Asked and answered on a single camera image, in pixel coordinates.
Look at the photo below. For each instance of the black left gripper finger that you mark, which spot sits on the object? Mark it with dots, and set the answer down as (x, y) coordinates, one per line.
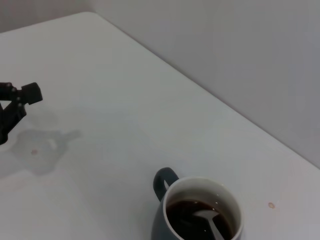
(31, 93)

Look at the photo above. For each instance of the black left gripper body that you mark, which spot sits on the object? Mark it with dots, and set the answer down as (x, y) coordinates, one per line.
(3, 125)

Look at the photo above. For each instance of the dark grey ceramic cup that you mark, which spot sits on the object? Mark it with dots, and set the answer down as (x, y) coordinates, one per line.
(160, 222)

